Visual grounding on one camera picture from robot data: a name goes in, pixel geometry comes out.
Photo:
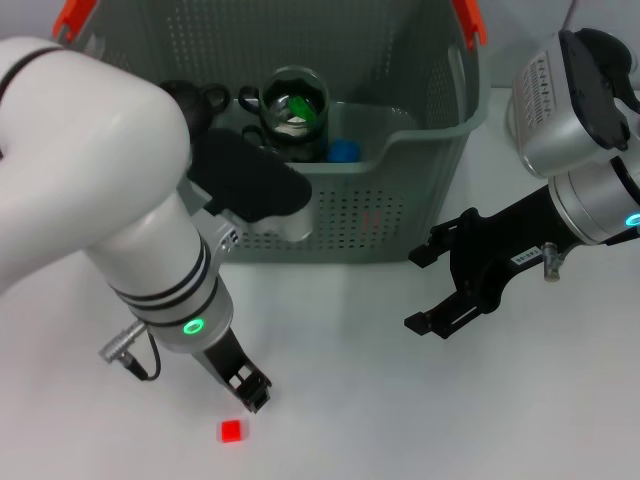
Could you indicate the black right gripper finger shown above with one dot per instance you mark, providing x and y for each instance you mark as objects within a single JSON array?
[
  {"x": 435, "y": 245},
  {"x": 440, "y": 320}
]

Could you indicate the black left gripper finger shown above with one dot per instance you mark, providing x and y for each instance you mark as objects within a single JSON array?
[{"x": 250, "y": 390}]

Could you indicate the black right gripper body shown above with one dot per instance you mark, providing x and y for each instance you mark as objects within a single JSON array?
[{"x": 505, "y": 245}]

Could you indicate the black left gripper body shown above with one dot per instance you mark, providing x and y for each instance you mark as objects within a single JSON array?
[{"x": 225, "y": 352}]

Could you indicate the small red square block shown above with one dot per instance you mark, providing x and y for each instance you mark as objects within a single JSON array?
[{"x": 231, "y": 430}]

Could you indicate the red rounded building block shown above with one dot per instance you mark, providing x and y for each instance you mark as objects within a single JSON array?
[{"x": 370, "y": 222}]

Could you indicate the blue square block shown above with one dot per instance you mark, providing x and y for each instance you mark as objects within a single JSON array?
[{"x": 345, "y": 151}]

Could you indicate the glass teacup with black sleeve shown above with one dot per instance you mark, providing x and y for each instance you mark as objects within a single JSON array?
[
  {"x": 310, "y": 150},
  {"x": 280, "y": 90}
]

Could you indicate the clear pinkish long block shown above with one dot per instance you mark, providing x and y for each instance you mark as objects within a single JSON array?
[{"x": 294, "y": 121}]

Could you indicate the green rectangular building block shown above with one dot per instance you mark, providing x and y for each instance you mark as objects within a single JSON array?
[{"x": 301, "y": 108}]

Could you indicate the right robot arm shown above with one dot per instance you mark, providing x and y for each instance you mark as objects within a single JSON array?
[{"x": 575, "y": 145}]

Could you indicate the grey perforated storage bin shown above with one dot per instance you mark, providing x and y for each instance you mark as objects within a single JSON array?
[{"x": 390, "y": 175}]

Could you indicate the black clay teapot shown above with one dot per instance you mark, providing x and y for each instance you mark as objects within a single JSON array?
[{"x": 197, "y": 107}]

